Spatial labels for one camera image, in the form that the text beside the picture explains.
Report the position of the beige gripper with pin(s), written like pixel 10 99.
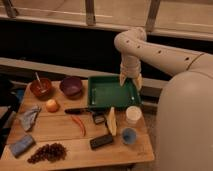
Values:
pixel 131 68

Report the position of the silver fork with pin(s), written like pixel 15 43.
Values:
pixel 39 82

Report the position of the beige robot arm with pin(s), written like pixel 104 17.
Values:
pixel 184 130

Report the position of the white plastic cup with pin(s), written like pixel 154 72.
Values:
pixel 133 114

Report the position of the blue plastic cup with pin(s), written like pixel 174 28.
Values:
pixel 128 136

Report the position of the green plastic tray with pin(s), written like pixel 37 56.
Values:
pixel 106 92

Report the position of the yellow cheese wedge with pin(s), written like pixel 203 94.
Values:
pixel 111 121

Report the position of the small black square object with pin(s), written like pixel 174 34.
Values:
pixel 98 119

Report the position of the purple bowl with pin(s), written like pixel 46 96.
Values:
pixel 71 86

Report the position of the red chili pepper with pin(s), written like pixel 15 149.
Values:
pixel 78 121

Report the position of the black rectangular block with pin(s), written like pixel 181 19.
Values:
pixel 101 141

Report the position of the yellow apple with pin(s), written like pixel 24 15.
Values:
pixel 52 105

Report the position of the orange-brown bowl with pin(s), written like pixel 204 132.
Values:
pixel 35 88

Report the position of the wooden cutting board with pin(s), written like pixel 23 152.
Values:
pixel 58 127

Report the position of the bunch of dark grapes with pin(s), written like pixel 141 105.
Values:
pixel 50 152

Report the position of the grey crumpled cloth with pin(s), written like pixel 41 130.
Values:
pixel 28 118

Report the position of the blue sponge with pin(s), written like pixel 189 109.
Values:
pixel 22 145

